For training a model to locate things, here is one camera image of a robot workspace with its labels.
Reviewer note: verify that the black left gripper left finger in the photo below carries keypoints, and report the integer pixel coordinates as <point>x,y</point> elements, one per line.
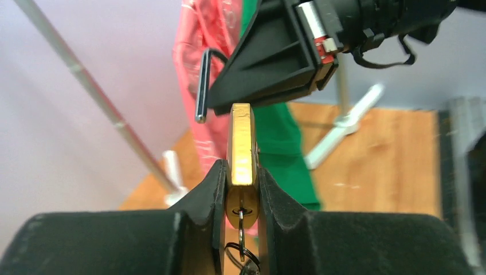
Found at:
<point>186,238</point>

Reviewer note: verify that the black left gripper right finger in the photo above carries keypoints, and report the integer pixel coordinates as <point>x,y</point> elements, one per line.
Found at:
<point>295,240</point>

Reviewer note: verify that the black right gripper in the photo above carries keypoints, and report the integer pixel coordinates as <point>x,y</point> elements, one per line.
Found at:
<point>290,48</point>

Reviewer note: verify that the small brass padlock with key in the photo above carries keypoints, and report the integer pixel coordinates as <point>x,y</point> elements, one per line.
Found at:
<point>242,199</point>

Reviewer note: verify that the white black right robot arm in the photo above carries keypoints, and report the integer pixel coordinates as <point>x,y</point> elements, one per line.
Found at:
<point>418,19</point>

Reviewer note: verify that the pink printed shirt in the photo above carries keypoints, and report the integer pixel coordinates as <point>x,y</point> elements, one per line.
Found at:
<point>205,25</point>

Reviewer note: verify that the metal clothes rack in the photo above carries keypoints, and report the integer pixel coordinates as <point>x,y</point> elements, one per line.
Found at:
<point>171,176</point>

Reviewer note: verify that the green t-shirt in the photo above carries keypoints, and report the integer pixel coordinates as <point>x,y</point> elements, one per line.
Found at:
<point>279,141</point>

